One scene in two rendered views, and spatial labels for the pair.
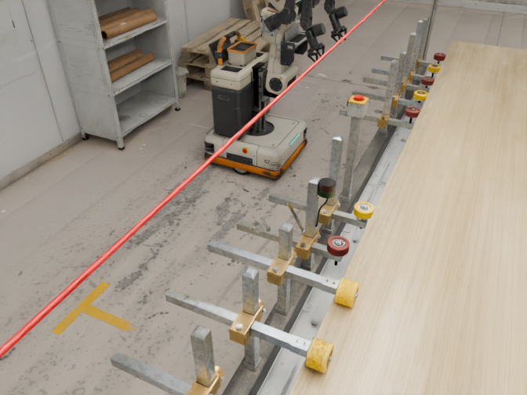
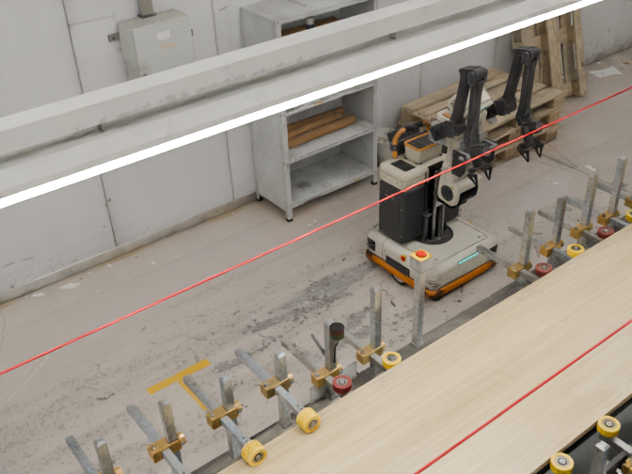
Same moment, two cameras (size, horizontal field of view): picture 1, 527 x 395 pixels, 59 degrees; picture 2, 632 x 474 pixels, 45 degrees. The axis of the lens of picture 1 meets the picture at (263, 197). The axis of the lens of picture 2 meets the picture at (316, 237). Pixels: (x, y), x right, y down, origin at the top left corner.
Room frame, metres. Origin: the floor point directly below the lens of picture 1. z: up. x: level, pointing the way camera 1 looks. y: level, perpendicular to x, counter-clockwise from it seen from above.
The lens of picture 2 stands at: (-0.79, -1.27, 3.13)
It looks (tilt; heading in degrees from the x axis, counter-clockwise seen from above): 34 degrees down; 28
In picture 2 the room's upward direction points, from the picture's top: 2 degrees counter-clockwise
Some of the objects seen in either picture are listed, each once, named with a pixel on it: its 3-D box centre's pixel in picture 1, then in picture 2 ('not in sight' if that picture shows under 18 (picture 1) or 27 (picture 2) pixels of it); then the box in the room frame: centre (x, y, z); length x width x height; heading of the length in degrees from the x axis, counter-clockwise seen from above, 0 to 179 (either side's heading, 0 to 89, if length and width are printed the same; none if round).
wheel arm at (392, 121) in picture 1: (375, 118); (510, 265); (2.46, -0.66, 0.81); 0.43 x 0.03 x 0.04; 64
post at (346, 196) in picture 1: (350, 159); (418, 308); (1.81, -0.40, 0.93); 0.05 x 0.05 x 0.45; 64
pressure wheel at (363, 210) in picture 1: (362, 217); (391, 367); (1.48, -0.40, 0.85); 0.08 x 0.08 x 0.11
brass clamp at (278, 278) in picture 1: (281, 265); (277, 384); (1.10, -0.06, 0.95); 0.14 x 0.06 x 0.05; 154
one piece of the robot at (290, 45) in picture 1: (293, 44); (472, 152); (3.24, -0.21, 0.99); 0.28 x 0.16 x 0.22; 154
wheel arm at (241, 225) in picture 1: (288, 240); (312, 367); (1.35, -0.09, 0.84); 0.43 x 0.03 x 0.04; 64
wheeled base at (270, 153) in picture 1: (256, 140); (431, 247); (3.36, 0.05, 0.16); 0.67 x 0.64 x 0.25; 64
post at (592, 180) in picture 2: (406, 70); (586, 213); (2.93, -0.93, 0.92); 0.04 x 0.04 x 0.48; 64
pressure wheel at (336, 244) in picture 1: (337, 253); (341, 390); (1.26, -0.27, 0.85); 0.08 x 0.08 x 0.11
